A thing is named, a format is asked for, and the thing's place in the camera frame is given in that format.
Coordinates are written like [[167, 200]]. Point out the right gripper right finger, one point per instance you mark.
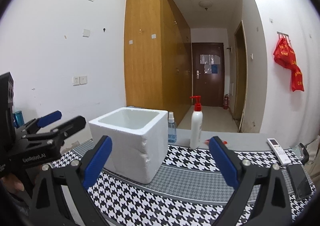
[[231, 167]]

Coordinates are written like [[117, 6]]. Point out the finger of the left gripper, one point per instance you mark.
[[34, 125], [57, 134]]

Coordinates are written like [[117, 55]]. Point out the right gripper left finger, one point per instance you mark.
[[93, 162]]

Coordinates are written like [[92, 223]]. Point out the left hand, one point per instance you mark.
[[13, 187]]

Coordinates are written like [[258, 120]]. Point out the red snack packet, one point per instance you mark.
[[207, 142]]

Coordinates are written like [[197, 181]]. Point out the white remote control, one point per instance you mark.
[[279, 151]]

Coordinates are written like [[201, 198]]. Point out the houndstooth table mat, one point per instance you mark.
[[188, 189]]

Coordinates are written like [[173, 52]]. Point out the white styrofoam box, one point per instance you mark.
[[139, 141]]

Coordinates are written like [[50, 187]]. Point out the white pump lotion bottle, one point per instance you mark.
[[196, 123]]

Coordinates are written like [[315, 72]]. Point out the black smartphone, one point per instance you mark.
[[299, 182]]

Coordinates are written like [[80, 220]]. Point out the red fire extinguisher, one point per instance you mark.
[[226, 102]]

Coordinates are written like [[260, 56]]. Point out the blue spray bottle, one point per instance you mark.
[[172, 134]]

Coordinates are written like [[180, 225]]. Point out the dark brown entrance door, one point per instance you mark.
[[209, 72]]

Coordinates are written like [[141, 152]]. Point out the wooden side door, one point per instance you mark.
[[241, 75]]

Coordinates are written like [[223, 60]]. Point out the wooden wardrobe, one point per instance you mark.
[[157, 57]]

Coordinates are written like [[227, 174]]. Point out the red plastic bags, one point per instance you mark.
[[285, 56]]

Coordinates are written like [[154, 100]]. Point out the ceiling lamp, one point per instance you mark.
[[205, 4]]

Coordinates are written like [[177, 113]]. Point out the white wall sockets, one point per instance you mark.
[[79, 80]]

